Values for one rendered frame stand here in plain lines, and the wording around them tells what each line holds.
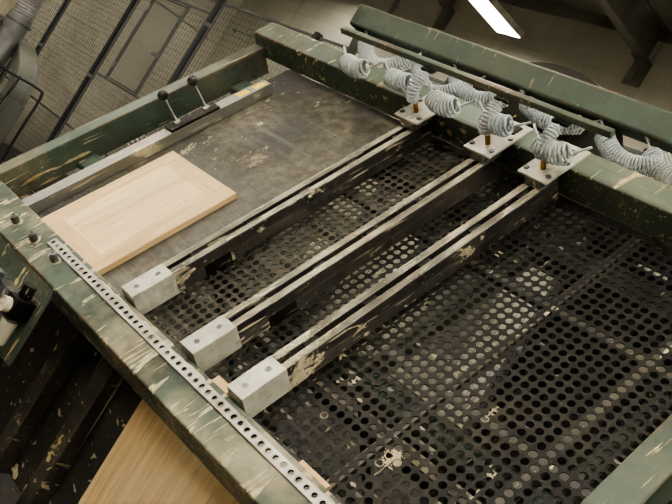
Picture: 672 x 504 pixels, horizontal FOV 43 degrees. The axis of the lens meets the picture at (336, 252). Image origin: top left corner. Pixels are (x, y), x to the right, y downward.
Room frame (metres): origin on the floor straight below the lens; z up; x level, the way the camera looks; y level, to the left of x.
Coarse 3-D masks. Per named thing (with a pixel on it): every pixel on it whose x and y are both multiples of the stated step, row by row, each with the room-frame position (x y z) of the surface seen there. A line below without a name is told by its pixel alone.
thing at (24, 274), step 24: (0, 240) 2.47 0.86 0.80; (0, 264) 2.43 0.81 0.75; (24, 264) 2.36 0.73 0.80; (0, 288) 2.30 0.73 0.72; (24, 288) 2.22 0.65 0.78; (48, 288) 2.26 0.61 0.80; (0, 312) 2.35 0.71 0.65; (24, 312) 2.22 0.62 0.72; (0, 336) 2.22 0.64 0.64; (24, 336) 2.25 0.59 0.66
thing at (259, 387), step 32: (576, 160) 2.31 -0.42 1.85; (512, 192) 2.29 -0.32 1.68; (544, 192) 2.30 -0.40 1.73; (480, 224) 2.21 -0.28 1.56; (512, 224) 2.25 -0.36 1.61; (416, 256) 2.13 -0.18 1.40; (448, 256) 2.12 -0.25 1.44; (384, 288) 2.06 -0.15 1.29; (416, 288) 2.08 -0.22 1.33; (352, 320) 1.97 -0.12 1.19; (384, 320) 2.05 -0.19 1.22; (288, 352) 1.92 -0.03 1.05; (320, 352) 1.93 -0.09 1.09; (256, 384) 1.85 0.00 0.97; (288, 384) 1.90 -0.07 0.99
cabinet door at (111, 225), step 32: (160, 160) 2.74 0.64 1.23; (96, 192) 2.64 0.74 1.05; (128, 192) 2.62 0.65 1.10; (160, 192) 2.60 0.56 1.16; (192, 192) 2.58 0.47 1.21; (224, 192) 2.55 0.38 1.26; (64, 224) 2.52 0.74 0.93; (96, 224) 2.51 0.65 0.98; (128, 224) 2.49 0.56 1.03; (160, 224) 2.46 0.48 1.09; (96, 256) 2.38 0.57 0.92; (128, 256) 2.37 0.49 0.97
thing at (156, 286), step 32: (416, 96) 2.55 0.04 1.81; (416, 128) 2.61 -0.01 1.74; (352, 160) 2.52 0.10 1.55; (384, 160) 2.56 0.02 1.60; (288, 192) 2.42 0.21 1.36; (320, 192) 2.43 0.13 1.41; (256, 224) 2.32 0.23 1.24; (288, 224) 2.40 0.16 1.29; (192, 256) 2.24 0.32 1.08; (224, 256) 2.29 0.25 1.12; (128, 288) 2.16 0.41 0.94; (160, 288) 2.18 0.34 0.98
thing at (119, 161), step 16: (256, 96) 3.00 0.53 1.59; (224, 112) 2.94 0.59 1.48; (192, 128) 2.88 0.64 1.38; (144, 144) 2.79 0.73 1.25; (160, 144) 2.82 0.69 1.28; (112, 160) 2.74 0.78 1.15; (128, 160) 2.76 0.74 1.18; (80, 176) 2.68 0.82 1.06; (96, 176) 2.70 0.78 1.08; (48, 192) 2.63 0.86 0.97; (64, 192) 2.65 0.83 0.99; (32, 208) 2.60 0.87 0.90
